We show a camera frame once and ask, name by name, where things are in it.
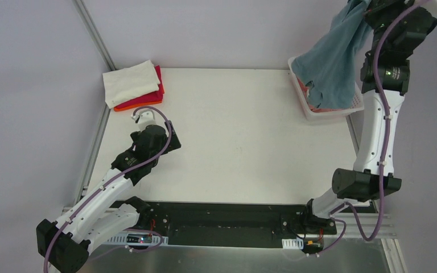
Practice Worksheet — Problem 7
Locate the blue-grey t-shirt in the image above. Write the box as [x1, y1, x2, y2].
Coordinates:
[292, 1, 372, 109]

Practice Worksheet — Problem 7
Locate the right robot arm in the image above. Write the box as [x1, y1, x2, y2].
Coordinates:
[300, 1, 437, 233]

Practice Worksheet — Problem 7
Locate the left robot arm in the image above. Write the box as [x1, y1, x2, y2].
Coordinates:
[36, 120, 181, 272]

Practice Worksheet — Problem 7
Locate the red folded t-shirt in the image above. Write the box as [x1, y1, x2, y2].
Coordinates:
[117, 65, 164, 110]

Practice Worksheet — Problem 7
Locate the orange folded t-shirt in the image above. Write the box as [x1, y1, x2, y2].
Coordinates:
[113, 83, 166, 113]

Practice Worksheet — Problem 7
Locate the white folded t-shirt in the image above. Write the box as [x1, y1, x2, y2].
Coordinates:
[102, 60, 160, 109]

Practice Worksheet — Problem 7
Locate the white plastic basket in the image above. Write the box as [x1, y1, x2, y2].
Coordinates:
[287, 56, 364, 122]

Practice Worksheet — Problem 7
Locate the pink t-shirt in basket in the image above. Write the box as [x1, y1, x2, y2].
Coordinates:
[296, 77, 340, 113]

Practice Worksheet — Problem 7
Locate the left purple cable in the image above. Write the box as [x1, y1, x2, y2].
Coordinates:
[43, 106, 173, 273]

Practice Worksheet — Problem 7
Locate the left white cable duct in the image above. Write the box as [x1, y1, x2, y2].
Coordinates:
[103, 231, 168, 246]

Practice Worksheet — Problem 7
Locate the white cable duct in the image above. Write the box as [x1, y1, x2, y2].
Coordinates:
[282, 238, 304, 250]
[103, 231, 168, 246]

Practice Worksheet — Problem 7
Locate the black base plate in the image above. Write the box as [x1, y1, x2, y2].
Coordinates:
[132, 201, 337, 248]

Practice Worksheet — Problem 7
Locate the right white cable duct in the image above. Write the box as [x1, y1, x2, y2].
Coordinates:
[282, 238, 304, 250]

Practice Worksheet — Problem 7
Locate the aluminium frame rail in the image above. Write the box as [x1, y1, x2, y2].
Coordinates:
[333, 213, 397, 239]

